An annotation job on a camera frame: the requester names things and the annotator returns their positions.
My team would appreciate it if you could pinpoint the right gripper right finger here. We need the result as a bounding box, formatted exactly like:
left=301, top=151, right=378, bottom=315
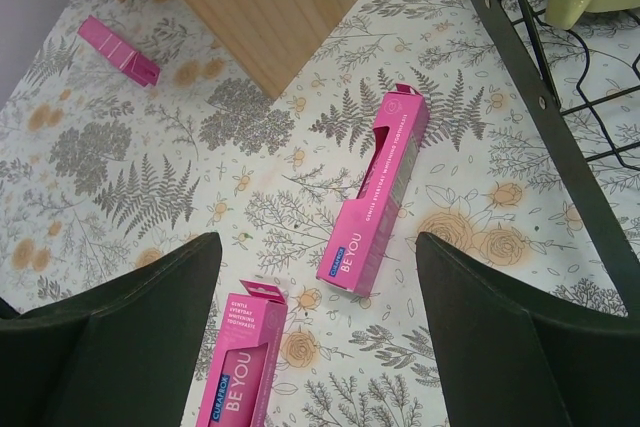
left=416, top=232, right=639, bottom=426

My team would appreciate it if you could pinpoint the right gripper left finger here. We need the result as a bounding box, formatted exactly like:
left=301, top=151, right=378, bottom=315
left=1, top=232, right=222, bottom=426

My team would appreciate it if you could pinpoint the pink toothpaste box front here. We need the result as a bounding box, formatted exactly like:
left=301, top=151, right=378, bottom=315
left=196, top=280, right=287, bottom=427

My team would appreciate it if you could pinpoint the pink toothpaste box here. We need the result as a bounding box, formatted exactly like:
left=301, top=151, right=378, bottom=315
left=316, top=84, right=430, bottom=296
left=196, top=280, right=287, bottom=427

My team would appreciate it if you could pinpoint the floral table mat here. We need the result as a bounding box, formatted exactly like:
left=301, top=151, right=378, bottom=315
left=1, top=0, right=626, bottom=426

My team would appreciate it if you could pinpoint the pink toothpaste box centre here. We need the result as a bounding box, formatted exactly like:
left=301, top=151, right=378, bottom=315
left=316, top=84, right=430, bottom=296

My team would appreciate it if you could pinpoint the magenta toothpaste box far left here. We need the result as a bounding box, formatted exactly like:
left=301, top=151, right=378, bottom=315
left=78, top=16, right=161, bottom=87

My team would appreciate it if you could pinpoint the black wire dish rack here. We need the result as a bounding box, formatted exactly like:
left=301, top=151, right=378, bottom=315
left=471, top=0, right=639, bottom=290

